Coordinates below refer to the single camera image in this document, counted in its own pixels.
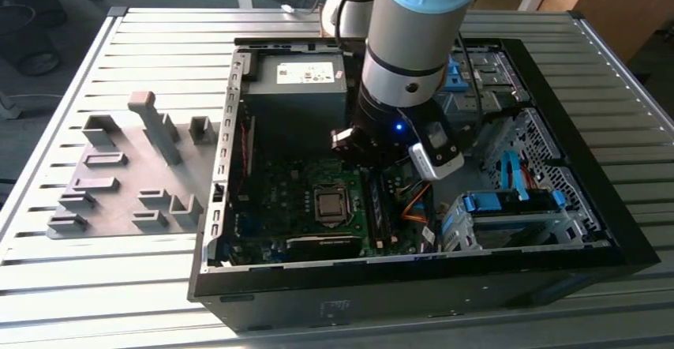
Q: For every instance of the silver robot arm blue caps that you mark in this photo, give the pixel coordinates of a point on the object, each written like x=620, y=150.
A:
x=416, y=29

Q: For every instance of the grey power supply unit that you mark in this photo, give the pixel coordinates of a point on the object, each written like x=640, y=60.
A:
x=296, y=108

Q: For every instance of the silver CPU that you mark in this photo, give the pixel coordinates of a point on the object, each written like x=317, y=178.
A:
x=332, y=207

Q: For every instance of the blue plastic drive latch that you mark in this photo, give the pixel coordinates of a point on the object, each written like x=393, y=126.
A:
x=457, y=82

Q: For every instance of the grey metal drive cage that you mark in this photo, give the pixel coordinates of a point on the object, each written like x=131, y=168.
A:
x=501, y=100

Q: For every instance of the green motherboard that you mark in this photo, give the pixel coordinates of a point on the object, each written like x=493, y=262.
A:
x=285, y=207

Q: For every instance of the hard disk in blue carrier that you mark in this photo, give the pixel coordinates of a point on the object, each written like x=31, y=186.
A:
x=491, y=203

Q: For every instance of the black graphics card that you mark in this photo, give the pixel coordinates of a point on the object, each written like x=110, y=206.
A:
x=326, y=246

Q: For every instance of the grey metal disk bay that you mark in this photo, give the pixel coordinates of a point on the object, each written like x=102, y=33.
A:
x=527, y=220

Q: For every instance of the black PC case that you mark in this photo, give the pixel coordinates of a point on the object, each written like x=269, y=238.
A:
x=369, y=297

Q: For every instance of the grey parts rack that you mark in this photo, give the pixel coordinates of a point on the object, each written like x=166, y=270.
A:
x=137, y=143

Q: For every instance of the dark wooden cabinet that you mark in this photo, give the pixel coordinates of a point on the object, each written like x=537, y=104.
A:
x=621, y=1

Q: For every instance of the black wheeled cart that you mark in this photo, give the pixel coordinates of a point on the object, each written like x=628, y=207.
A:
x=37, y=62

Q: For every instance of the grey floor stand base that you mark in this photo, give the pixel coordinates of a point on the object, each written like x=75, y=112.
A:
x=9, y=108

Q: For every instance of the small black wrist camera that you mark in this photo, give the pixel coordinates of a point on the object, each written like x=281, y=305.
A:
x=342, y=139

